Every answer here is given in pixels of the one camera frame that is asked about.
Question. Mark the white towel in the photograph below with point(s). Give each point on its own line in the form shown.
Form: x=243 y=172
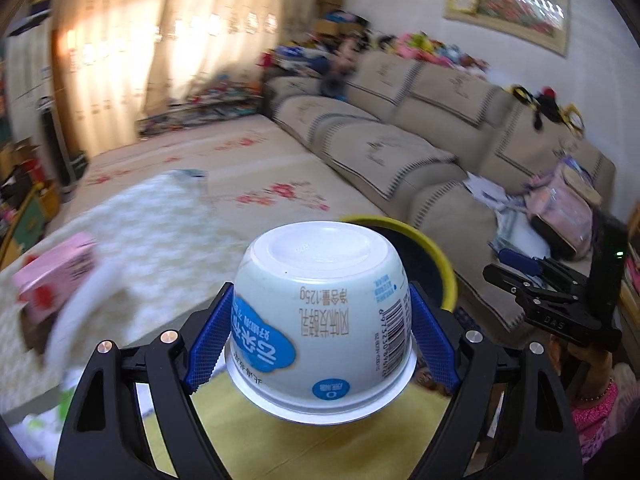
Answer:
x=85 y=320

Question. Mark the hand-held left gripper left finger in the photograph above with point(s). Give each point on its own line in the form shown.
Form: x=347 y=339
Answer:
x=210 y=345

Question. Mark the beige floral rug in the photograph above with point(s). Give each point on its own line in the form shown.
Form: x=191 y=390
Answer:
x=240 y=170

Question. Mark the cream embroidered curtains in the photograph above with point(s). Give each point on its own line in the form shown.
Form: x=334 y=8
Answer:
x=160 y=35

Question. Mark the white blue yogurt cup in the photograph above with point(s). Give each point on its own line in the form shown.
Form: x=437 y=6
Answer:
x=320 y=300

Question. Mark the framed landscape picture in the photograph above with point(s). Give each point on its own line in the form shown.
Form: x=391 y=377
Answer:
x=510 y=5

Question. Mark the black bin with yellow rim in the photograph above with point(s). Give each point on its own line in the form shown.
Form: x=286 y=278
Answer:
x=425 y=255

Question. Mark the white standing air conditioner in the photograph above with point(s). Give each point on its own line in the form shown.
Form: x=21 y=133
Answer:
x=27 y=60

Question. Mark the person's right hand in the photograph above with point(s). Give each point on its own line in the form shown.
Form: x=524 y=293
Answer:
x=587 y=367

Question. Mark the black tower fan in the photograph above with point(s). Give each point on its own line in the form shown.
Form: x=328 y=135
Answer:
x=57 y=145

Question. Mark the yellow black plush toy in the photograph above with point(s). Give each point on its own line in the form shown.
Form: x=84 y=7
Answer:
x=547 y=105

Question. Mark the loose papers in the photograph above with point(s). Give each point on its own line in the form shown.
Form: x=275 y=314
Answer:
x=495 y=200

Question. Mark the pink milk carton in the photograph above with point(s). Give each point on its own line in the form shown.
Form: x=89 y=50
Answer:
x=55 y=280

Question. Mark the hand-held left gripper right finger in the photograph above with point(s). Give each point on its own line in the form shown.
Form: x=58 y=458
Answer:
x=432 y=345

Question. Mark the beige sofa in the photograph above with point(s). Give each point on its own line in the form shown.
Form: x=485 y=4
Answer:
x=400 y=150

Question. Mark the stacked cardboard boxes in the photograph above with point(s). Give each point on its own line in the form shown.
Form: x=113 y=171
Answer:
x=330 y=10

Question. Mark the pile of plush toys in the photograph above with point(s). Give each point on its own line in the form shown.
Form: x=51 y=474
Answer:
x=425 y=47

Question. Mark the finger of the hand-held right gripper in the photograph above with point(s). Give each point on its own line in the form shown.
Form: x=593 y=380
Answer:
x=520 y=259
x=505 y=282

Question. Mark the person's right forearm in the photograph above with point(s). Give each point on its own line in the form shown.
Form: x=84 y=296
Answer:
x=600 y=425

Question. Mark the low glass table with clutter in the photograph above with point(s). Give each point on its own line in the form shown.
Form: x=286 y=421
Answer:
x=210 y=110

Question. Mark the pink backpack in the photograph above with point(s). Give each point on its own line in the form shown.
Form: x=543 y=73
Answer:
x=562 y=210

